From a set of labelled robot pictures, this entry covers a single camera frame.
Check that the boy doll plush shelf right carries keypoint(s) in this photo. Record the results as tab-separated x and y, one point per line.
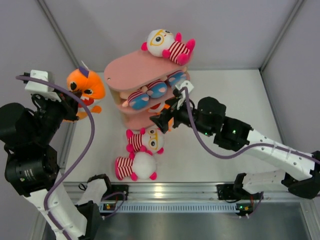
175	77

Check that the white glasses plush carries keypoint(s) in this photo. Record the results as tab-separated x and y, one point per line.
162	43

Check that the white plush face down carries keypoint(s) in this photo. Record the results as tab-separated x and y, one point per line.
137	166

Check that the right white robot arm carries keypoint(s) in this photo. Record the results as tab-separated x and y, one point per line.
297	172

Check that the boy doll plush large head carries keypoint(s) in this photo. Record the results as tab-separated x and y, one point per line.
135	99

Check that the aluminium front rail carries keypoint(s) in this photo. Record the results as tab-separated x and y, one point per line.
180	191

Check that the white slotted cable duct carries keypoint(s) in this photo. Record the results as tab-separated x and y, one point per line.
173	207

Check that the white glasses plush face up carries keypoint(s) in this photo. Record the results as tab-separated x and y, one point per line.
147	140

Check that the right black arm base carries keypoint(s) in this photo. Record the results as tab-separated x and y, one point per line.
234	192

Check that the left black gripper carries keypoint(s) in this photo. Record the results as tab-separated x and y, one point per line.
68	105

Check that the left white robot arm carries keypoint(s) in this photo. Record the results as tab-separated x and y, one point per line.
32	168

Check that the pink three-tier shelf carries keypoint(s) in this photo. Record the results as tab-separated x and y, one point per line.
130	73

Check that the orange shark plush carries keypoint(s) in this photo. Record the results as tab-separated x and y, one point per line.
156	110
90	84

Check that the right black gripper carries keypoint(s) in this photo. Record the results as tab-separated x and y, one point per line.
161	121

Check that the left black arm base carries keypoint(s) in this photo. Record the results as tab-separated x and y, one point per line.
117	191

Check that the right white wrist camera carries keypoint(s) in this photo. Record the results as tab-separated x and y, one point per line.
180	89

